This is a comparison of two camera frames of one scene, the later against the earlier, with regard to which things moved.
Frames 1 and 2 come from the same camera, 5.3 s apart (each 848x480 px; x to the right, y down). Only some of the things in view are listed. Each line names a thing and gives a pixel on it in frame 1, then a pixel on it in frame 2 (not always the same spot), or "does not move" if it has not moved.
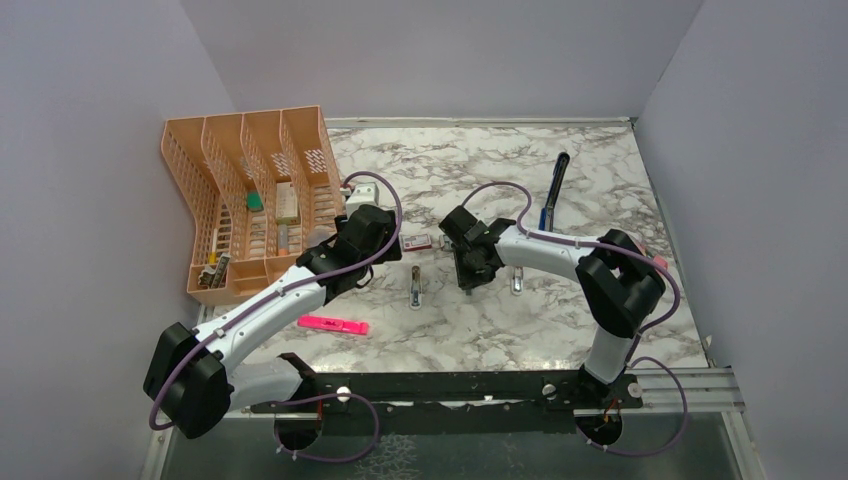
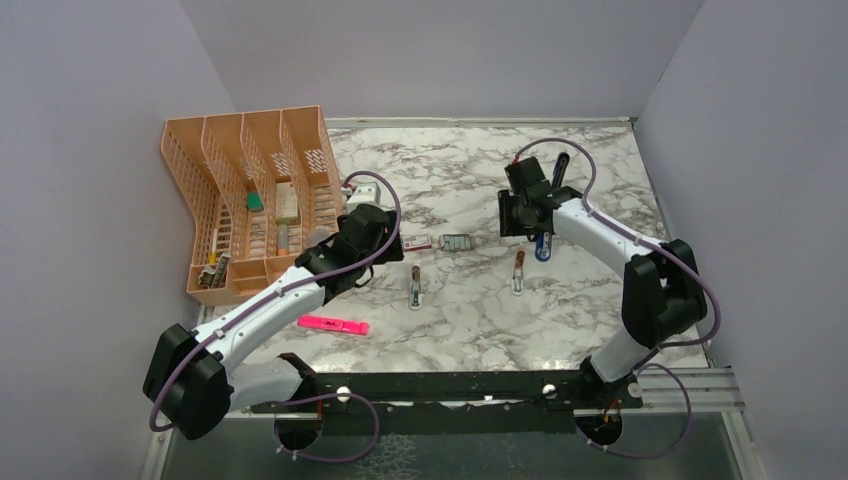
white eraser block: [416, 287] does not move
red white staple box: [417, 242] does not move
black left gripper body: [388, 237] does not move
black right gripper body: [468, 272] → [513, 220]
